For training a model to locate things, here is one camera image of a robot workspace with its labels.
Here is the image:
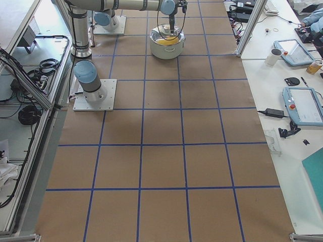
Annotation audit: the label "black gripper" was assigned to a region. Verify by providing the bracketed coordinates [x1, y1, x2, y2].
[169, 13, 175, 34]

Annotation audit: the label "glass pot lid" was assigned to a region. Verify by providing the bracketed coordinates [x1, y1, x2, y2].
[150, 24, 185, 42]

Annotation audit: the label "yellow corn cob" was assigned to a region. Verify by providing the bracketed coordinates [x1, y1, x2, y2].
[156, 37, 179, 46]

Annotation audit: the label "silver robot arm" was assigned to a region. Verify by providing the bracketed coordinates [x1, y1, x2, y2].
[91, 10, 120, 32]
[54, 1, 187, 103]

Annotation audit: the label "white electric cooking pot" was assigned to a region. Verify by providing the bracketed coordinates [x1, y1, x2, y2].
[149, 35, 185, 59]

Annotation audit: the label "white mug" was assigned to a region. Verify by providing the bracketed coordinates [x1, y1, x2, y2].
[264, 48, 282, 66]

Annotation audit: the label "far blue teach pendant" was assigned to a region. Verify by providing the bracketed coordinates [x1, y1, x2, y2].
[274, 39, 315, 66]

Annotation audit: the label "blue teach pendant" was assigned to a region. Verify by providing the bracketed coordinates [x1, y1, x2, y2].
[274, 39, 315, 66]
[282, 87, 322, 127]

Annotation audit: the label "black power adapter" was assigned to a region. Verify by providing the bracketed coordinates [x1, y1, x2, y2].
[257, 108, 288, 118]

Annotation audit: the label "black oval case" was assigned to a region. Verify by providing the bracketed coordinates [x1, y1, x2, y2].
[284, 77, 300, 86]

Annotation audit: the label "white power strip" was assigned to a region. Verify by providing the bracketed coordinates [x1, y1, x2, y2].
[33, 75, 49, 90]

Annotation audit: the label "yellow drink can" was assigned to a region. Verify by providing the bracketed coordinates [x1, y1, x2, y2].
[306, 60, 322, 75]

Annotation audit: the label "clear plastic holder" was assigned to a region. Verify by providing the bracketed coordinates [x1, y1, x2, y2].
[263, 129, 282, 156]

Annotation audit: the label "near blue teach pendant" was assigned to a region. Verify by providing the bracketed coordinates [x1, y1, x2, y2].
[282, 87, 322, 127]

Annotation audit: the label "teal cutting mat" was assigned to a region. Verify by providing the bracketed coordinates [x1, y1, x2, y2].
[302, 148, 322, 206]

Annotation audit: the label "white crumpled cloth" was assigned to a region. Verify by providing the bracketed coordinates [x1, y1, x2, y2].
[0, 140, 20, 192]

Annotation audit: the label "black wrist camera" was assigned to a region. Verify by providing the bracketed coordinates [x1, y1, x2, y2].
[179, 0, 188, 14]

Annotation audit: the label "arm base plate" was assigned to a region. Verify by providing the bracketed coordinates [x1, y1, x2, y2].
[73, 79, 117, 111]
[93, 13, 127, 35]

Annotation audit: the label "aluminium frame post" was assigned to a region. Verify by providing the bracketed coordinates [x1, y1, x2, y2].
[235, 0, 267, 57]

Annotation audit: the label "coiled black cables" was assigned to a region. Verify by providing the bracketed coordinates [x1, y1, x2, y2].
[17, 105, 42, 126]

